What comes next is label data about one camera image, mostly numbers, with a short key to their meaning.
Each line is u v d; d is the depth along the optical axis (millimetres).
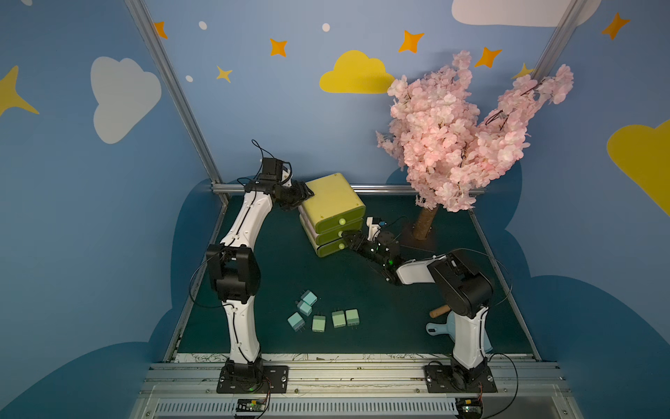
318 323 843
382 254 788
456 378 662
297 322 836
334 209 892
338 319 843
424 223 990
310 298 886
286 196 820
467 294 523
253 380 657
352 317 848
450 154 639
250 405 718
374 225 888
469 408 730
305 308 856
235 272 531
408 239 1074
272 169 732
